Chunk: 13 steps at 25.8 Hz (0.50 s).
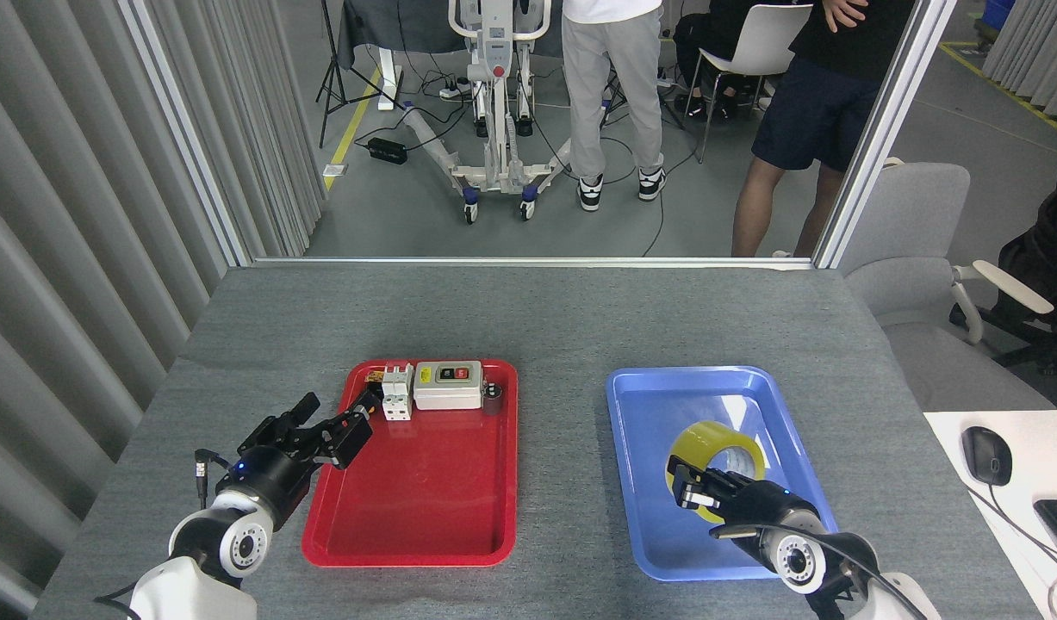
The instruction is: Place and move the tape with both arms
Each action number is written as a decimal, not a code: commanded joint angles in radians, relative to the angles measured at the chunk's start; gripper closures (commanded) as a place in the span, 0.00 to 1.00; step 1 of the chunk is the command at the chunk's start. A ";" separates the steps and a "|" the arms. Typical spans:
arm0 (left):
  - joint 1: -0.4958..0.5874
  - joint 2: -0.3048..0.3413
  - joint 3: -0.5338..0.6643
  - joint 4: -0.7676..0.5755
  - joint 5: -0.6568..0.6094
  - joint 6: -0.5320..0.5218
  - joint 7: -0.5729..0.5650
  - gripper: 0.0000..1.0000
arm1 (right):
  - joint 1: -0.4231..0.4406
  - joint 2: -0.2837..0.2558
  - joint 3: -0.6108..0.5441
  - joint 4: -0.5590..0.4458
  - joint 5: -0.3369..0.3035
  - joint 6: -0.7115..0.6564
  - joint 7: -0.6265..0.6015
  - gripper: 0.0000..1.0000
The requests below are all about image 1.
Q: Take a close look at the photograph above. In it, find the grey pleated curtain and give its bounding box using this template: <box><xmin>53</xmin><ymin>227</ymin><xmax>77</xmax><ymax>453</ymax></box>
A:
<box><xmin>0</xmin><ymin>0</ymin><xmax>326</xmax><ymax>620</ymax></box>
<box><xmin>980</xmin><ymin>0</ymin><xmax>1057</xmax><ymax>117</ymax></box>

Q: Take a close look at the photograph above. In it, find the grey push-button switch box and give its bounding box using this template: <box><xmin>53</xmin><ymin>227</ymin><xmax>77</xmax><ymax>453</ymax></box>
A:
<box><xmin>413</xmin><ymin>361</ymin><xmax>484</xmax><ymax>411</ymax></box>

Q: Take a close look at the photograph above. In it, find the white desk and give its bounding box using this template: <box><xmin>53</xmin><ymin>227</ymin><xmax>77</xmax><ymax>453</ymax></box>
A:
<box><xmin>923</xmin><ymin>410</ymin><xmax>1057</xmax><ymax>620</ymax></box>

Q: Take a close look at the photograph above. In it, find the yellow tape roll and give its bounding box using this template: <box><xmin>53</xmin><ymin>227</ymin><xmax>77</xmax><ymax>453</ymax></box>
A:
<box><xmin>666</xmin><ymin>420</ymin><xmax>767</xmax><ymax>524</ymax></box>

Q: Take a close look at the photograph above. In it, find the grey office chair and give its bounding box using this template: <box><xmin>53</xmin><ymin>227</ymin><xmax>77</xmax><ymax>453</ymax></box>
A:
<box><xmin>838</xmin><ymin>159</ymin><xmax>1054</xmax><ymax>412</ymax></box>

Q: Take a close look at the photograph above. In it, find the person's hand with bracelet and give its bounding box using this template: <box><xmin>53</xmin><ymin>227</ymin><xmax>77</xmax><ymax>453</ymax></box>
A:
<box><xmin>824</xmin><ymin>0</ymin><xmax>871</xmax><ymax>34</ymax></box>

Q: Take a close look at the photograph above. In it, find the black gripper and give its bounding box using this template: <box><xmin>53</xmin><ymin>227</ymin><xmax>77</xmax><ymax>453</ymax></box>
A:
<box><xmin>233</xmin><ymin>392</ymin><xmax>376</xmax><ymax>522</ymax></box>
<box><xmin>672</xmin><ymin>464</ymin><xmax>828</xmax><ymax>545</ymax></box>

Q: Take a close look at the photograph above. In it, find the black mouse cable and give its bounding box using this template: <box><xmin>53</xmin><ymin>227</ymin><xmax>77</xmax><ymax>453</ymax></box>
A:
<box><xmin>963</xmin><ymin>482</ymin><xmax>1057</xmax><ymax>578</ymax></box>

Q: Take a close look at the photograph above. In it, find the blue plastic tray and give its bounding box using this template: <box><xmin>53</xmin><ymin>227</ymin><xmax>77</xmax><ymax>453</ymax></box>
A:
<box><xmin>606</xmin><ymin>366</ymin><xmax>839</xmax><ymax>582</ymax></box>

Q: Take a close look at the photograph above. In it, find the silver frame rail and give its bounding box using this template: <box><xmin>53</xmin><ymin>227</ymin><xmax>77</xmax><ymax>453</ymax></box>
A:
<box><xmin>251</xmin><ymin>257</ymin><xmax>818</xmax><ymax>270</ymax></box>

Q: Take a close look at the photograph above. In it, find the white wheeled stand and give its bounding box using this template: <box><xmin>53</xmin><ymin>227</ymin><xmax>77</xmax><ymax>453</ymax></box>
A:
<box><xmin>403</xmin><ymin>0</ymin><xmax>581</xmax><ymax>225</ymax></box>

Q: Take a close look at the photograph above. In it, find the table with dark cloth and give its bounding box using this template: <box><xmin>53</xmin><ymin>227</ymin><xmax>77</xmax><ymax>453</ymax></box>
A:
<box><xmin>337</xmin><ymin>0</ymin><xmax>572</xmax><ymax>71</ymax></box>

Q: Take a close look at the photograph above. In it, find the silver frame post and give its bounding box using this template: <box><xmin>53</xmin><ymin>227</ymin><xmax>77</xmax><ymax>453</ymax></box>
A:
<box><xmin>117</xmin><ymin>0</ymin><xmax>255</xmax><ymax>270</ymax></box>
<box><xmin>814</xmin><ymin>0</ymin><xmax>958</xmax><ymax>270</ymax></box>

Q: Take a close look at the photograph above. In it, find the black office chair base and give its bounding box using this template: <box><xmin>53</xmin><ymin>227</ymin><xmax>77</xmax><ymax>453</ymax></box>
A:
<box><xmin>950</xmin><ymin>303</ymin><xmax>1057</xmax><ymax>380</ymax></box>

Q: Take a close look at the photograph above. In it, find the black tripod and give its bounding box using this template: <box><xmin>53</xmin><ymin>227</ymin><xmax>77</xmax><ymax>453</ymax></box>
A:
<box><xmin>317</xmin><ymin>0</ymin><xmax>406</xmax><ymax>149</ymax></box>

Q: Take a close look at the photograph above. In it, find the white plastic chair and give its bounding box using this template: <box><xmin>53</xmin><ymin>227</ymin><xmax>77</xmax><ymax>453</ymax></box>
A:
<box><xmin>696</xmin><ymin>4</ymin><xmax>813</xmax><ymax>164</ymax></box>

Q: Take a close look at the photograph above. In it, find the red plastic tray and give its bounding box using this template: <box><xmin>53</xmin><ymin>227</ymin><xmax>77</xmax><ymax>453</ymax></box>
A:
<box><xmin>302</xmin><ymin>359</ymin><xmax>519</xmax><ymax>567</ymax></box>

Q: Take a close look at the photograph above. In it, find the black computer mouse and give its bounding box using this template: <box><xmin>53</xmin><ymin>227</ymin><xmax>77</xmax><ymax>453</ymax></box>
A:
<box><xmin>961</xmin><ymin>426</ymin><xmax>1013</xmax><ymax>487</ymax></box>

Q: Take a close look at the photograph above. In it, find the white circuit breaker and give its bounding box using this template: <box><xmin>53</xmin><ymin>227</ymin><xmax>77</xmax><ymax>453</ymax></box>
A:
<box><xmin>382</xmin><ymin>363</ymin><xmax>413</xmax><ymax>422</ymax></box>

